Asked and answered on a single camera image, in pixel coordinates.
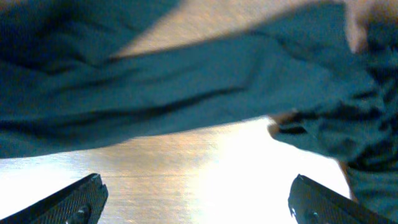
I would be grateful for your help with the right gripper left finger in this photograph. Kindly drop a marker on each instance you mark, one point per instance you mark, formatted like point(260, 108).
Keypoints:
point(79, 203)

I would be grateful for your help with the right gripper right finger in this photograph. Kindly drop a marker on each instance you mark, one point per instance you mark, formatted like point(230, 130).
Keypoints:
point(313, 203)

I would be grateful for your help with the black leggings red-grey waistband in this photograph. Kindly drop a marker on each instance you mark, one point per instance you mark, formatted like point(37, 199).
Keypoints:
point(62, 89)

